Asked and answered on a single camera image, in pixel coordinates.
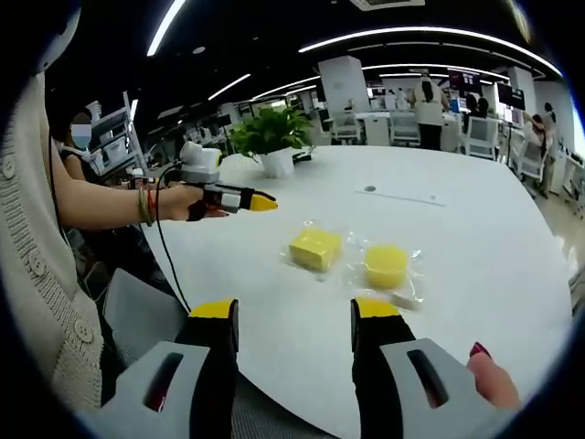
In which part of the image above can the square yellow sponge in bag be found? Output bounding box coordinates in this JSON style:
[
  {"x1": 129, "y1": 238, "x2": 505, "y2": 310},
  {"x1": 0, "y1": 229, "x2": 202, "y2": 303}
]
[{"x1": 279, "y1": 219, "x2": 349, "y2": 278}]

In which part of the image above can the straight ceiling light strip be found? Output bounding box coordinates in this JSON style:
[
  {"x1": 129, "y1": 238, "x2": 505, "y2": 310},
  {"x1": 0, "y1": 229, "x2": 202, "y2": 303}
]
[{"x1": 146, "y1": 0, "x2": 188, "y2": 58}]

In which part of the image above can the round yellow silicone block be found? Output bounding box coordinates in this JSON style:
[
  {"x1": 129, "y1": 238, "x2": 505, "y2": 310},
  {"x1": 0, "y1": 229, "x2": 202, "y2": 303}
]
[{"x1": 364, "y1": 245, "x2": 410, "y2": 290}]

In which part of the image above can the person's left hand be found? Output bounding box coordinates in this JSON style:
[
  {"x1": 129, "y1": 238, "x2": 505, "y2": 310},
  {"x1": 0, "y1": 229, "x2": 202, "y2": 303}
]
[{"x1": 169, "y1": 185, "x2": 229, "y2": 223}]

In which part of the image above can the ceiling air vent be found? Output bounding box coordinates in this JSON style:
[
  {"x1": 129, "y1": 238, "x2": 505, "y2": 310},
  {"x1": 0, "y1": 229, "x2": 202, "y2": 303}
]
[{"x1": 349, "y1": 0, "x2": 426, "y2": 11}]

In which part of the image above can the green bracelet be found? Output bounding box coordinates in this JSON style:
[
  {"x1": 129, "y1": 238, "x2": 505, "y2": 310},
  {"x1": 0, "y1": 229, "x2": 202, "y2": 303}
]
[{"x1": 138, "y1": 187, "x2": 155, "y2": 229}]

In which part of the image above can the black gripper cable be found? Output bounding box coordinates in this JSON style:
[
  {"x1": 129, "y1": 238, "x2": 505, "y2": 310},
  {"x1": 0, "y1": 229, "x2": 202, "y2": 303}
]
[{"x1": 154, "y1": 164, "x2": 192, "y2": 315}]

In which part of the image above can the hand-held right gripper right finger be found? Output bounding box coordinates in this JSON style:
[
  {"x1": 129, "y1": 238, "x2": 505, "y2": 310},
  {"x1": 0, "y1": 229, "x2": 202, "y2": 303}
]
[{"x1": 350, "y1": 295, "x2": 518, "y2": 439}]

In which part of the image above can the person's knitted cardigan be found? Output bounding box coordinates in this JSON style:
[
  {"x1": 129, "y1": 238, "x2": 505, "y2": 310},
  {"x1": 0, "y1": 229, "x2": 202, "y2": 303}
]
[{"x1": 0, "y1": 72, "x2": 107, "y2": 412}]

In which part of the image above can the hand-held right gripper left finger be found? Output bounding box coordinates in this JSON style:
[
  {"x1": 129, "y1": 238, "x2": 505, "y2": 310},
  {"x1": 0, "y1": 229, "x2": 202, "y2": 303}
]
[{"x1": 84, "y1": 297, "x2": 239, "y2": 439}]

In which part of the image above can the round yellow sponge in bag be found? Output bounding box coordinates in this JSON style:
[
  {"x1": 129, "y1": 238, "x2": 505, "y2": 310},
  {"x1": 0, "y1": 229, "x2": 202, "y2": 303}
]
[{"x1": 342, "y1": 230, "x2": 427, "y2": 313}]

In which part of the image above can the green leafy plant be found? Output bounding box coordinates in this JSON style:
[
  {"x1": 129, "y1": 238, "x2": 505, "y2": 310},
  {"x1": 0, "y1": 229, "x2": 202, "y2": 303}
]
[{"x1": 228, "y1": 105, "x2": 316, "y2": 162}]

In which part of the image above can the dark monitor screen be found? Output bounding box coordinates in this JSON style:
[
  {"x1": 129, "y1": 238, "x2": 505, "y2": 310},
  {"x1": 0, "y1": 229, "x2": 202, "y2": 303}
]
[
  {"x1": 447, "y1": 68, "x2": 481, "y2": 100},
  {"x1": 495, "y1": 81, "x2": 527, "y2": 111}
]

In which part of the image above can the white worn device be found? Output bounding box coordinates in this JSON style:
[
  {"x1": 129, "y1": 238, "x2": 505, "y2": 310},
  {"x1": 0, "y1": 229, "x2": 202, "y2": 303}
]
[{"x1": 41, "y1": 0, "x2": 82, "y2": 70}]

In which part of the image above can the white office chair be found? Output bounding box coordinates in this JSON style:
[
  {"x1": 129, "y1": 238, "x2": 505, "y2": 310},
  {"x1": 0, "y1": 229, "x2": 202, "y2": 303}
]
[
  {"x1": 520, "y1": 136, "x2": 549, "y2": 184},
  {"x1": 388, "y1": 112, "x2": 421, "y2": 147},
  {"x1": 463, "y1": 116, "x2": 502, "y2": 161}
]

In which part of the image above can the long curved ceiling light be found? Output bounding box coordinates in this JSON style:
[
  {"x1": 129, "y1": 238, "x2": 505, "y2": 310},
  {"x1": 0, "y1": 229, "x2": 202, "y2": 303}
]
[{"x1": 299, "y1": 26, "x2": 563, "y2": 77}]

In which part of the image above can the table cable cover plate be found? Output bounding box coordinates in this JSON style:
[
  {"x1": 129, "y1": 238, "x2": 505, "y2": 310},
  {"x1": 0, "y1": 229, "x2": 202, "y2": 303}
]
[{"x1": 356, "y1": 184, "x2": 447, "y2": 208}]

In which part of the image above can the person's right hand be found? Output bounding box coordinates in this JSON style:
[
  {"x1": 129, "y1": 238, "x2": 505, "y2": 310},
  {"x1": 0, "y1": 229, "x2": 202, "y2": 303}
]
[{"x1": 465, "y1": 340, "x2": 523, "y2": 411}]

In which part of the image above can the white plant pot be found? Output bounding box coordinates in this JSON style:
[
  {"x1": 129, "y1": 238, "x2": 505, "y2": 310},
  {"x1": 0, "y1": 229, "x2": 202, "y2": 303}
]
[{"x1": 259, "y1": 148, "x2": 296, "y2": 179}]

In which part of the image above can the white storage rack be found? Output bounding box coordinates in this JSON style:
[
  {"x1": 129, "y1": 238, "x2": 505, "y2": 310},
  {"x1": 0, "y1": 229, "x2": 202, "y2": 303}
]
[{"x1": 89, "y1": 91, "x2": 148, "y2": 184}]

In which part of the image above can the square yellow silicone block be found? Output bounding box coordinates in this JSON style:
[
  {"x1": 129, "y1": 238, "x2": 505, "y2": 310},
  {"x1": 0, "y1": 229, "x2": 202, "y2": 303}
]
[{"x1": 288, "y1": 228, "x2": 343, "y2": 272}]

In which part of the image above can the short ceiling light strip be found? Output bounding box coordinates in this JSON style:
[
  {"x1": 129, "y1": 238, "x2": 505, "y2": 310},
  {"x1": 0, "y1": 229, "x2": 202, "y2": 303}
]
[{"x1": 207, "y1": 72, "x2": 252, "y2": 102}]

